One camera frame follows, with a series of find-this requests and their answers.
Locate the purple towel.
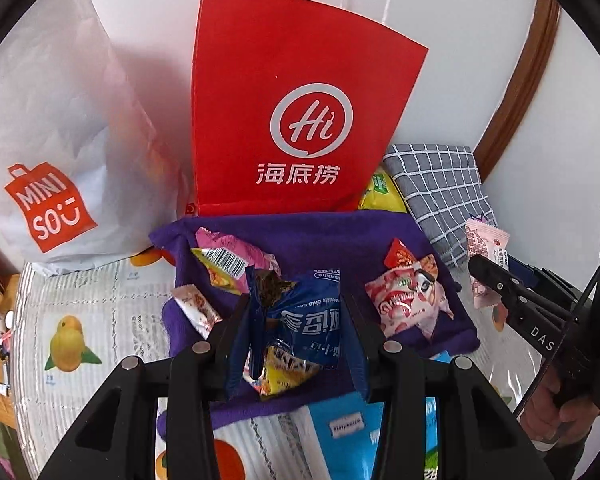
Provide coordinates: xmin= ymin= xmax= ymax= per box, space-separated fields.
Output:
xmin=149 ymin=210 xmax=481 ymax=428

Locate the small red candy packet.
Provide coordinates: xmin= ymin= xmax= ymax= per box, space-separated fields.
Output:
xmin=384 ymin=237 xmax=421 ymax=271

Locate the white and pink snack packet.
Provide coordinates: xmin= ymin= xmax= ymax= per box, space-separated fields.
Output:
xmin=364 ymin=254 xmax=455 ymax=342

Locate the person's right hand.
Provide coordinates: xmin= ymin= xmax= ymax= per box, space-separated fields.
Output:
xmin=522 ymin=375 xmax=596 ymax=456

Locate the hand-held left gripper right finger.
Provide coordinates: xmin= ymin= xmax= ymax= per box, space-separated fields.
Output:
xmin=341 ymin=292 xmax=556 ymax=480

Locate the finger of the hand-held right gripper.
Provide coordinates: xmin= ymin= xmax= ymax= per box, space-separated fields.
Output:
xmin=507 ymin=254 xmax=586 ymax=312
xmin=467 ymin=254 xmax=578 ymax=332

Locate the grey checked cloth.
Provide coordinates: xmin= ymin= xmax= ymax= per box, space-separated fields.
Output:
xmin=382 ymin=144 xmax=498 ymax=268

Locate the wooden door frame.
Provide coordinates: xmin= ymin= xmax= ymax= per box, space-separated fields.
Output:
xmin=472 ymin=0 xmax=561 ymax=181

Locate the fruit printed tablecloth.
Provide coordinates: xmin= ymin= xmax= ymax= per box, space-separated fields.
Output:
xmin=10 ymin=255 xmax=546 ymax=480

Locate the red paper bag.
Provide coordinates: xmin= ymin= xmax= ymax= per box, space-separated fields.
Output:
xmin=192 ymin=0 xmax=429 ymax=217

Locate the light blue packet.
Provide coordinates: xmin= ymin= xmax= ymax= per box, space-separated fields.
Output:
xmin=307 ymin=350 xmax=456 ymax=480

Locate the yellow snack bag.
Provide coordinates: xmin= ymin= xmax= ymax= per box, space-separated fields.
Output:
xmin=357 ymin=170 xmax=411 ymax=213

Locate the small pink candy packet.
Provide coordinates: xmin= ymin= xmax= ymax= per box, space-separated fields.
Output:
xmin=171 ymin=284 xmax=224 ymax=339

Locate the blue cookie packet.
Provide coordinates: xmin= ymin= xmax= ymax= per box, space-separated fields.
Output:
xmin=245 ymin=267 xmax=358 ymax=403

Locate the pink and yellow snack packet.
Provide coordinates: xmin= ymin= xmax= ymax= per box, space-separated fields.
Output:
xmin=190 ymin=227 xmax=281 ymax=296

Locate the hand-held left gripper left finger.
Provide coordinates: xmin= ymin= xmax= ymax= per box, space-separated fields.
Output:
xmin=35 ymin=294 xmax=253 ymax=480

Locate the white paper bag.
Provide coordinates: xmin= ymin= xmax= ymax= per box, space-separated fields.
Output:
xmin=0 ymin=0 xmax=191 ymax=276

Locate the pale pink snack packet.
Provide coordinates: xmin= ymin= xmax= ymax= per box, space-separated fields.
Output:
xmin=464 ymin=219 xmax=510 ymax=309

